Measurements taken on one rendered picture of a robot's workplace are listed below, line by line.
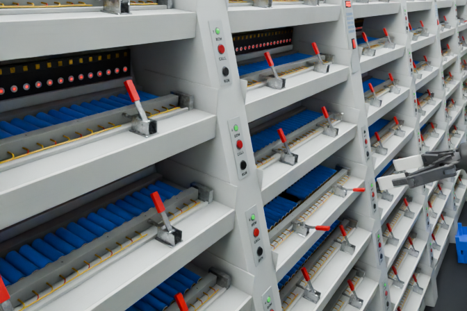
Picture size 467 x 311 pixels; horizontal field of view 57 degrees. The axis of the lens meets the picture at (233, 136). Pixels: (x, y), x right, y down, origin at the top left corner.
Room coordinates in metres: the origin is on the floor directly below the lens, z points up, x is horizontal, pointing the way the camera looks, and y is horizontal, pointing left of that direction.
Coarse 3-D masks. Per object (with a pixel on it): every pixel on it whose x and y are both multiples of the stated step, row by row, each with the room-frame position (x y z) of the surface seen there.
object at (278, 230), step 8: (336, 176) 1.30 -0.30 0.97; (344, 176) 1.34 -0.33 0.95; (328, 184) 1.25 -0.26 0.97; (320, 192) 1.19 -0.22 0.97; (312, 200) 1.14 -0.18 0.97; (320, 200) 1.17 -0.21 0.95; (296, 208) 1.09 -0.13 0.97; (304, 208) 1.10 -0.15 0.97; (312, 208) 1.12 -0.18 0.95; (288, 216) 1.05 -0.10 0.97; (296, 216) 1.06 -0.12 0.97; (280, 224) 1.01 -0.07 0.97; (288, 224) 1.03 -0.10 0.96; (272, 232) 0.98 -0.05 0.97; (280, 232) 0.99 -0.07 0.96; (272, 240) 0.96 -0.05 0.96
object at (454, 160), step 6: (462, 144) 0.89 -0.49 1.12; (462, 150) 0.88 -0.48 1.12; (456, 156) 0.91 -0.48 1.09; (462, 156) 0.87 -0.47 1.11; (444, 162) 0.90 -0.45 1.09; (450, 162) 0.88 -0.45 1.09; (456, 162) 0.88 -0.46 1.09; (462, 162) 0.87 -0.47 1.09; (456, 168) 0.88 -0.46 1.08; (462, 168) 0.87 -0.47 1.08
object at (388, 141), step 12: (384, 120) 1.93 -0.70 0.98; (396, 120) 1.79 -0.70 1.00; (408, 120) 1.92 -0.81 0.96; (372, 132) 1.76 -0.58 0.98; (384, 132) 1.76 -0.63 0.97; (396, 132) 1.79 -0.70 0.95; (408, 132) 1.84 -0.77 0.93; (372, 144) 1.64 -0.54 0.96; (384, 144) 1.67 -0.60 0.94; (396, 144) 1.68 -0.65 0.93; (372, 156) 1.42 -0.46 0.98; (384, 156) 1.55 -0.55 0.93
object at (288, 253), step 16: (336, 160) 1.40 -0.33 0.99; (352, 176) 1.36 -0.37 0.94; (352, 192) 1.26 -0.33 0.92; (320, 208) 1.15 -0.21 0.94; (336, 208) 1.15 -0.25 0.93; (320, 224) 1.07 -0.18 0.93; (288, 240) 0.99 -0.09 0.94; (304, 240) 0.99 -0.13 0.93; (272, 256) 0.87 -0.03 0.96; (288, 256) 0.92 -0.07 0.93
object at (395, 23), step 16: (384, 16) 1.95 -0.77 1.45; (400, 16) 1.91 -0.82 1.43; (400, 32) 1.91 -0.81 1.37; (384, 64) 1.97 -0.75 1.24; (400, 64) 1.92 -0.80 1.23; (400, 112) 1.94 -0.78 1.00; (416, 128) 1.93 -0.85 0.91; (416, 144) 1.91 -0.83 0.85; (416, 192) 1.92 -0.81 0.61; (416, 224) 1.93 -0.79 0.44; (432, 272) 1.94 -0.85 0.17; (432, 288) 1.91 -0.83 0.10; (432, 304) 1.91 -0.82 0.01
